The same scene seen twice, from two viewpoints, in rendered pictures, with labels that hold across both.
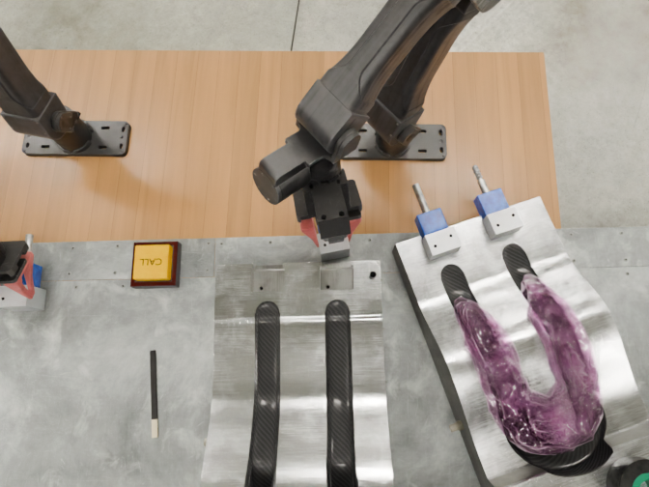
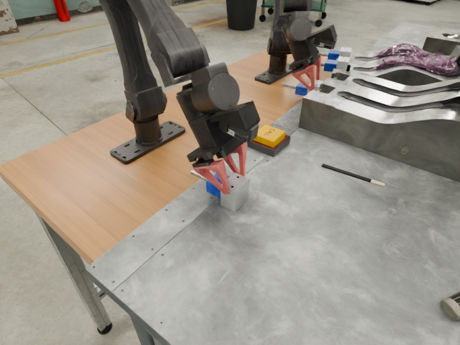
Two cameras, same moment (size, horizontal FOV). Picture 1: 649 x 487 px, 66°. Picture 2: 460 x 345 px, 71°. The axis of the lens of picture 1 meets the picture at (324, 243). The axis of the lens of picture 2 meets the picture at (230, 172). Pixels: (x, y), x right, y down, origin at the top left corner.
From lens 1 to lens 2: 1.02 m
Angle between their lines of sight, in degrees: 45
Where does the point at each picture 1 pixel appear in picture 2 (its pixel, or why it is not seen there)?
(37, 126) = (159, 92)
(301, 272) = (329, 81)
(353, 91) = not seen: outside the picture
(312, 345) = (371, 91)
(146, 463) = (401, 196)
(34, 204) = (165, 174)
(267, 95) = not seen: hidden behind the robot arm
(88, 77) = (118, 125)
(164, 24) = (31, 228)
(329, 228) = (333, 32)
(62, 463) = (380, 237)
